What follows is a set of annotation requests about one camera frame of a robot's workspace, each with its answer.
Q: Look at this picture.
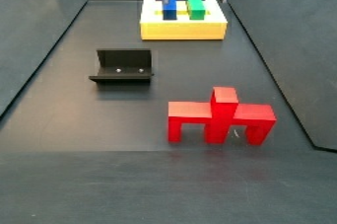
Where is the blue rectangular block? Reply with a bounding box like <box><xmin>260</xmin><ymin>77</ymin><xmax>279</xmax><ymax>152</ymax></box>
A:
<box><xmin>163</xmin><ymin>0</ymin><xmax>176</xmax><ymax>20</ymax></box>

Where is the black angled bracket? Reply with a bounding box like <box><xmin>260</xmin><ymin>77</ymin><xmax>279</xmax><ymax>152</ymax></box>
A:
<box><xmin>88</xmin><ymin>48</ymin><xmax>153</xmax><ymax>83</ymax></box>

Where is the red E-shaped block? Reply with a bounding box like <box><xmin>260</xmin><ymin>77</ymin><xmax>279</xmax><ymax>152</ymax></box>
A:
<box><xmin>168</xmin><ymin>87</ymin><xmax>277</xmax><ymax>145</ymax></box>

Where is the yellow base board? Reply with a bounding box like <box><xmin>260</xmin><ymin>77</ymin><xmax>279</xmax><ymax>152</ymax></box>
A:
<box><xmin>140</xmin><ymin>0</ymin><xmax>228</xmax><ymax>40</ymax></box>

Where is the green rectangular block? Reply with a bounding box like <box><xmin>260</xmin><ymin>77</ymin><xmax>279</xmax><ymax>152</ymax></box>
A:
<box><xmin>185</xmin><ymin>0</ymin><xmax>205</xmax><ymax>20</ymax></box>

